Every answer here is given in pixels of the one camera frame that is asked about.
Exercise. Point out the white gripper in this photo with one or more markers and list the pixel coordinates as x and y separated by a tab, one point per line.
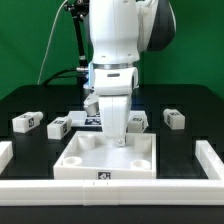
114	109

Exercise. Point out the white square tabletop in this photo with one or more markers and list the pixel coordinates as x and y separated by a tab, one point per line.
90	155

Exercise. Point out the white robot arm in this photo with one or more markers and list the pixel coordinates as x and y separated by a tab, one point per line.
119	31

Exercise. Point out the white marker tag sheet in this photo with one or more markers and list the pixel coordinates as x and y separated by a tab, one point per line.
81	119

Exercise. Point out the black camera stand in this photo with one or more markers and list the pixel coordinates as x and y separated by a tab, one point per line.
79	9

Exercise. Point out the white fence front wall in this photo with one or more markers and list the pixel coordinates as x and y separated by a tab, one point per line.
111	192

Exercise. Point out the white fence wall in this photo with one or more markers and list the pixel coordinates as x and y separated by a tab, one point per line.
209	160
111	192
6	154

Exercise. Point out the white fence right wall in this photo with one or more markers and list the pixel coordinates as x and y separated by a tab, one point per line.
209	160

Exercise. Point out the white fence left wall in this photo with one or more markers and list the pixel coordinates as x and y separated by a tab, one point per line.
6	154

